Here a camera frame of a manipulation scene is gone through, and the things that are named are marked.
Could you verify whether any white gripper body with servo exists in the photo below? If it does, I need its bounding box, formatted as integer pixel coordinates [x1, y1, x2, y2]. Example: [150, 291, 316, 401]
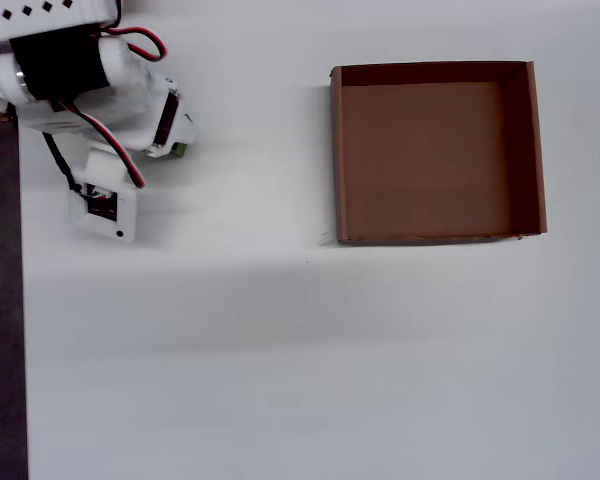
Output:
[16, 38, 182, 152]

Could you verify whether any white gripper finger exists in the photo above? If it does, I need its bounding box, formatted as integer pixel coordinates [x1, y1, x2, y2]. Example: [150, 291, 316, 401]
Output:
[172, 93, 198, 147]
[141, 143, 177, 160]

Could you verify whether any brown cardboard box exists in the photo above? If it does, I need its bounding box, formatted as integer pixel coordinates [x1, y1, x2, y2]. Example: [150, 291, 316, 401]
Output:
[328, 59, 549, 247]

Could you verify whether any red black servo cable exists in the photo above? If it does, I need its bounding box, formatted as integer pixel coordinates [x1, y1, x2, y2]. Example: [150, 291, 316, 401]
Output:
[54, 0, 168, 190]

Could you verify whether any black camera cable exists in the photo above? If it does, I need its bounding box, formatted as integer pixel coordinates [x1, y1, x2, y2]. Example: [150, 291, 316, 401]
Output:
[42, 130, 81, 194]

